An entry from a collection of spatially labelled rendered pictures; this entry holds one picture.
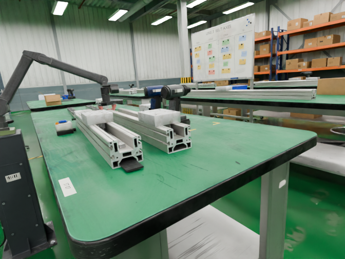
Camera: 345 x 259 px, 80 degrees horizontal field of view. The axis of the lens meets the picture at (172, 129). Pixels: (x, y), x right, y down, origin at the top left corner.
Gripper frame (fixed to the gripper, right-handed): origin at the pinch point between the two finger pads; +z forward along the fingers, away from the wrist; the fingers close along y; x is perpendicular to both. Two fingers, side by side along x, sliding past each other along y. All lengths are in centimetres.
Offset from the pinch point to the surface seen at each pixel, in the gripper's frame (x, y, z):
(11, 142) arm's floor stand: -8, -60, 7
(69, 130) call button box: -34.9, -30.2, 0.8
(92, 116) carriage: -67, -22, -9
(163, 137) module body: -96, -5, -2
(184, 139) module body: -99, 2, -1
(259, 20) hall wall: 618, 992, -281
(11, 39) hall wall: 1078, -131, -255
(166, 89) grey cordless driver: -74, 10, -17
